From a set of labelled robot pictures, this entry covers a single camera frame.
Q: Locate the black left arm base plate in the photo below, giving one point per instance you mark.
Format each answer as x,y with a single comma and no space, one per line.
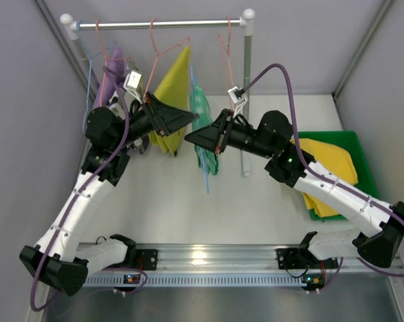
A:
145,259

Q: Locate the green plastic bin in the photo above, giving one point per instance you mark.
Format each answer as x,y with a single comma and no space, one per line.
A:
349,141

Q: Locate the blue hanger of green trousers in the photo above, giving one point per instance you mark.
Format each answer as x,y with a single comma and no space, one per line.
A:
205,174

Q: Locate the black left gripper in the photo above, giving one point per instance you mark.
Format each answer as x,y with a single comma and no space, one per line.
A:
156,114

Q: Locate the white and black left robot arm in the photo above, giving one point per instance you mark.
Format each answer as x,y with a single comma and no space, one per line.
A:
55,259

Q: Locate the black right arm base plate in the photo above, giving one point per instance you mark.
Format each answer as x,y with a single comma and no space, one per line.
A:
301,259

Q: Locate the purple trousers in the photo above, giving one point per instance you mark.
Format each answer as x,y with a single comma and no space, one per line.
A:
106,88

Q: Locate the aluminium mounting rail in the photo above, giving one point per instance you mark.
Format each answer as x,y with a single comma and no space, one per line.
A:
217,266

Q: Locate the pink hanger of olive trousers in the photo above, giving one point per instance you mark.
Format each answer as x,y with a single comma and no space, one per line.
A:
158,54

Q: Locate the silver clothes rack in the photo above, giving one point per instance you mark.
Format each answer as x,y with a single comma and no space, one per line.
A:
246,22

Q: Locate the olive yellow trousers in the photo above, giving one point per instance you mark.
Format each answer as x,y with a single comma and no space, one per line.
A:
173,90

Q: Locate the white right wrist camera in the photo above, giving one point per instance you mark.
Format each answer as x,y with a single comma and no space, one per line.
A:
239,99

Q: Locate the camouflage trousers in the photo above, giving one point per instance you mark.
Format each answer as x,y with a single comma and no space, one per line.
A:
140,145

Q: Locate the empty light blue hanger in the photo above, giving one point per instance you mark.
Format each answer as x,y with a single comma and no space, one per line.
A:
88,59

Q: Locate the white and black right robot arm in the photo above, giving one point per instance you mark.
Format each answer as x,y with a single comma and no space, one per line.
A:
379,226

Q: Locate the pink hanger of yellow trousers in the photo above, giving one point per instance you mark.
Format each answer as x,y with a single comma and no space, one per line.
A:
224,49

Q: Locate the green tie-dye trousers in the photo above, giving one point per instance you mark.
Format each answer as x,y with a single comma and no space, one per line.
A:
212,160

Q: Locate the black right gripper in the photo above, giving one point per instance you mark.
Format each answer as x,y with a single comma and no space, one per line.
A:
224,131

